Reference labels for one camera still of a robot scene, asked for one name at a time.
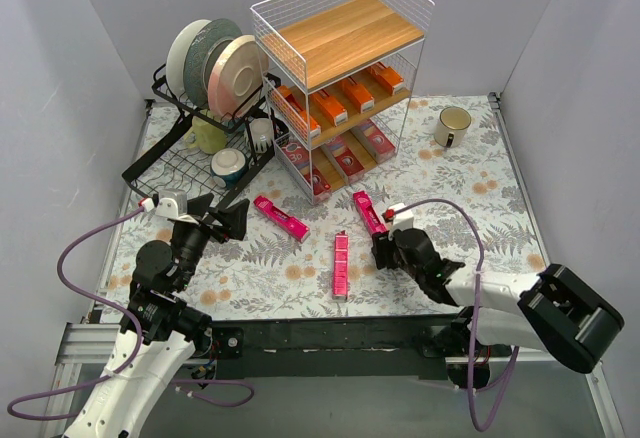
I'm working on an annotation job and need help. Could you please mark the magenta toothpaste box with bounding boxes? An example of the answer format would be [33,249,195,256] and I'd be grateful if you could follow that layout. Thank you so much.
[332,231,349,301]
[352,191,388,236]
[253,195,310,243]

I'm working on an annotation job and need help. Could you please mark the red 3D toothpaste box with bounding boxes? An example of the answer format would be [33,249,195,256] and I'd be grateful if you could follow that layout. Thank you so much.
[280,140,331,201]
[321,135,365,184]
[351,119,396,164]

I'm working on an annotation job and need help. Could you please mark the orange toothpaste box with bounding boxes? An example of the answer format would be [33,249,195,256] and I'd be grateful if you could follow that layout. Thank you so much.
[271,85,321,140]
[367,62,405,95]
[311,89,348,126]
[340,77,375,113]

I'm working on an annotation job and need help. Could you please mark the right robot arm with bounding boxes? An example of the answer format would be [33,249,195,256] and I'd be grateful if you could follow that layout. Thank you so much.
[372,228,624,374]

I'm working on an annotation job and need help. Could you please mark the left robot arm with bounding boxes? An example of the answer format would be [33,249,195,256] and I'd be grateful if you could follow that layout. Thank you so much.
[64,190,249,437]

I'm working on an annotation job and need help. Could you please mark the white and teal bowl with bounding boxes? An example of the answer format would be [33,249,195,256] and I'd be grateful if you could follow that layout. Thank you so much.
[210,148,248,189]

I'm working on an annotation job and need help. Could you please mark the floral patterned table mat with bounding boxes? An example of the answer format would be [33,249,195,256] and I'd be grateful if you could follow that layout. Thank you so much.
[101,95,560,323]

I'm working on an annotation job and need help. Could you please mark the pale yellow mug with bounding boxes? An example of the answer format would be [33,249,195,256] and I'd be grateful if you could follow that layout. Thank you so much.
[183,116,227,155]

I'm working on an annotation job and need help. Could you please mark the white upside-down cup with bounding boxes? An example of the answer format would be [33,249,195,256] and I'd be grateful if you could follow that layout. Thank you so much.
[249,118,274,154]

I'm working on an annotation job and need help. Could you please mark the pink and cream plate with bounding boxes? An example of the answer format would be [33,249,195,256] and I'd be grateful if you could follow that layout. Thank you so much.
[208,35,269,122]

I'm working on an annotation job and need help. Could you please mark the cream white plate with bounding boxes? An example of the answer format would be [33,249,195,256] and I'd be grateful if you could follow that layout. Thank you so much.
[166,19,210,97]

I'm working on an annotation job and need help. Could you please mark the grey green patterned plate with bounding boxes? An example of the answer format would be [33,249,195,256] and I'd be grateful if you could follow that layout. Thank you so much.
[183,18,242,108]

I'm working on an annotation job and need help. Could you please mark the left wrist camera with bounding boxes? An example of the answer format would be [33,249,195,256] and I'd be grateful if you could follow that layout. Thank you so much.
[139,189,188,220]

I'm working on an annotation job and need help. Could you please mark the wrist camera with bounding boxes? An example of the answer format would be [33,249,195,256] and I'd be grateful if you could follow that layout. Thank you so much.
[382,203,414,236]
[139,189,188,220]

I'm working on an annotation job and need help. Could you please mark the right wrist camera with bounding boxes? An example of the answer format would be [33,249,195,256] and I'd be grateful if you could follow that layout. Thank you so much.
[382,203,414,236]

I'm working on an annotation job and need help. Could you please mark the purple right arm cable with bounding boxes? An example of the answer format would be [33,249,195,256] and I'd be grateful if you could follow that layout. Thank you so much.
[399,198,520,433]

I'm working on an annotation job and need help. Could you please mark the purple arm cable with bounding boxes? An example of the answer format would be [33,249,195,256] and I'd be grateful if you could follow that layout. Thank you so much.
[399,198,520,433]
[7,205,256,422]

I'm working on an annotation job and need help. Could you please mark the black wire dish rack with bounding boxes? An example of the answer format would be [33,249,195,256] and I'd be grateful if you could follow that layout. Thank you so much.
[122,65,275,207]

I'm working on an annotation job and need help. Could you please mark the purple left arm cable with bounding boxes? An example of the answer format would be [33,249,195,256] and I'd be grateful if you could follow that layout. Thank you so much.
[7,205,256,422]

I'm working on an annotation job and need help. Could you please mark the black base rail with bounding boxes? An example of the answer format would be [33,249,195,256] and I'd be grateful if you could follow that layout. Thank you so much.
[192,314,470,380]

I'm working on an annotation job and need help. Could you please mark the cream mug black handle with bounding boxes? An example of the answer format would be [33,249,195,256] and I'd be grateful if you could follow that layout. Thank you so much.
[434,106,472,148]

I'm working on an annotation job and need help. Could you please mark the white wire three-tier shelf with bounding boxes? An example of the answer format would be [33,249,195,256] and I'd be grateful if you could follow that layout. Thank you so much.
[250,0,435,204]

